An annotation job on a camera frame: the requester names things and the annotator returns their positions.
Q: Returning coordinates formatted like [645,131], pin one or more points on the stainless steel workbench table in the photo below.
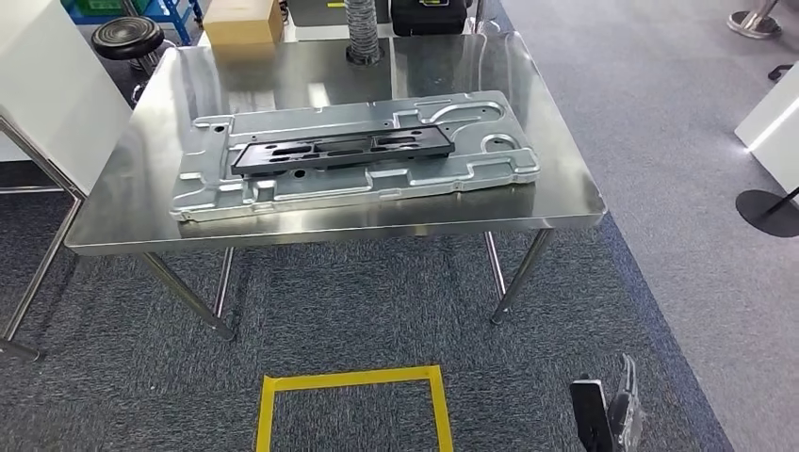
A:
[312,68]

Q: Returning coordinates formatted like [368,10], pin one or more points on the green plastic crate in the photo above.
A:
[100,6]

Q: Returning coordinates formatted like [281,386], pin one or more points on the black tool case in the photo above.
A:
[431,19]

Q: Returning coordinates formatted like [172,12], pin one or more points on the chrome round stanchion base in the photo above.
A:
[752,25]

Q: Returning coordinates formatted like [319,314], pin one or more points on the silver stamped metal plate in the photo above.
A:
[437,181]

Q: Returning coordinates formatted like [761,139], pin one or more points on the steel tube frame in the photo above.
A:
[37,276]

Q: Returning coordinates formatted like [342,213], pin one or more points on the black round stanchion base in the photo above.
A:
[764,215]

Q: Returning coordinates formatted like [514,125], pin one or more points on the black plastic plate part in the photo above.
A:
[249,163]

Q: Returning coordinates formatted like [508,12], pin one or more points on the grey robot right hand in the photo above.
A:
[627,418]

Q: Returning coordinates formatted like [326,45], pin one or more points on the brown cardboard box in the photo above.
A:
[243,25]

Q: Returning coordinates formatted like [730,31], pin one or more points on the black round stool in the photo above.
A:
[128,37]

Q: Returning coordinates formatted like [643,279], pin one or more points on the white block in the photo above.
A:
[774,125]

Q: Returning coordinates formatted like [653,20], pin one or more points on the black chair leg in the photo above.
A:
[779,73]

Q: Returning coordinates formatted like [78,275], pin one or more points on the white cabinet panel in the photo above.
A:
[50,81]

